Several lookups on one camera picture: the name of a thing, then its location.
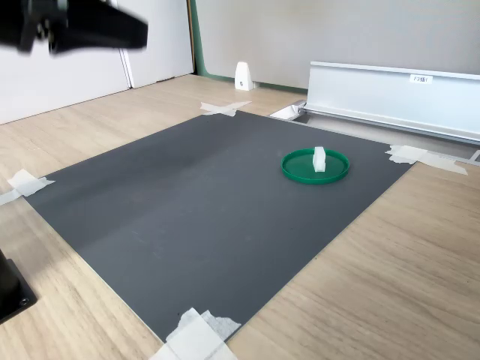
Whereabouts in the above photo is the small white bracket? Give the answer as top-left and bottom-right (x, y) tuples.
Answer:
(234, 61), (257, 92)

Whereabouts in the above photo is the dark grey mat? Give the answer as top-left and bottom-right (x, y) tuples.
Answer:
(22, 109), (419, 344)

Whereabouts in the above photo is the small white plastic terminal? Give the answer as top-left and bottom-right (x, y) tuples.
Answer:
(312, 145), (327, 174)

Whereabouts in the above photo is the white aluminium cable duct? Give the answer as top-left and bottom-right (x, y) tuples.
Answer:
(301, 60), (480, 146)

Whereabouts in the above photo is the white masking tape piece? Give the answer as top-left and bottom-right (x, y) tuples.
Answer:
(199, 100), (254, 117)
(0, 168), (57, 207)
(148, 307), (243, 360)
(385, 143), (470, 176)

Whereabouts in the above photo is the grey partition with green edge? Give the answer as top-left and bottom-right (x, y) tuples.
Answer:
(186, 0), (480, 92)

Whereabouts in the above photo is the narrow white partition panel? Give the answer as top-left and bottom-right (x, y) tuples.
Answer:
(119, 0), (197, 90)

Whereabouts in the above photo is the round green lid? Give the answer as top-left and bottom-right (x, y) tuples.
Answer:
(280, 148), (351, 186)

